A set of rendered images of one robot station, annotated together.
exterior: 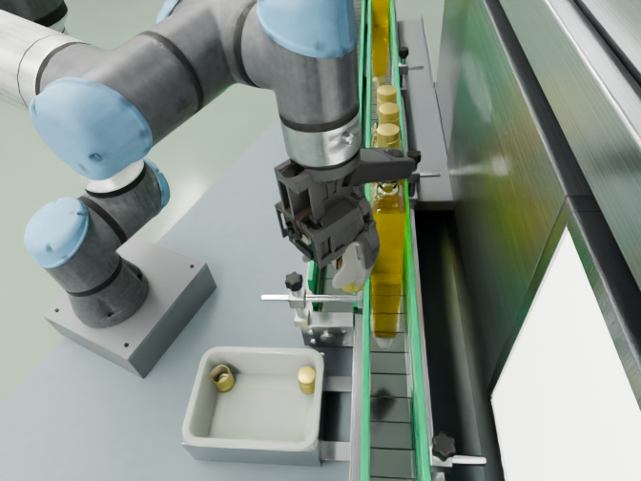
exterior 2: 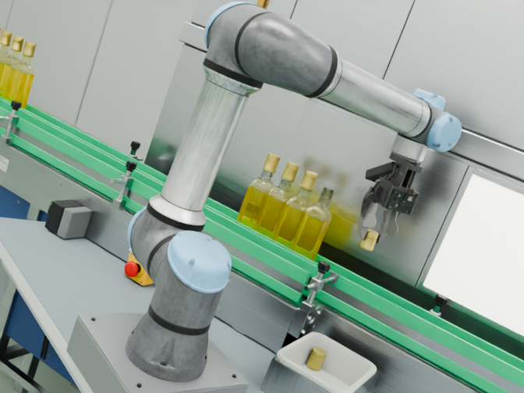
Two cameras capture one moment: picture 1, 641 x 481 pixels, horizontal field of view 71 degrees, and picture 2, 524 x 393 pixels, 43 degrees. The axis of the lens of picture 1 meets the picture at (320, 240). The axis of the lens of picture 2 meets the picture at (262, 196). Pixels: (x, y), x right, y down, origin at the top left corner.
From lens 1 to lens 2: 155 cm
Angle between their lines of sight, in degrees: 71
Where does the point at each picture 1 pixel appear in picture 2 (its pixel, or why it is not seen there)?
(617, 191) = (492, 156)
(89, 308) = (203, 348)
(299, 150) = (421, 154)
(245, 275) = not seen: hidden behind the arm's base
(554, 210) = (462, 172)
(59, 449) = not seen: outside the picture
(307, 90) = not seen: hidden behind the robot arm
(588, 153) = (472, 151)
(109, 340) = (217, 380)
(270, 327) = (243, 355)
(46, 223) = (203, 249)
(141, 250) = (122, 320)
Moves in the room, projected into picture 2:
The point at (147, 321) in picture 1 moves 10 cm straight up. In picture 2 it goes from (218, 358) to (235, 313)
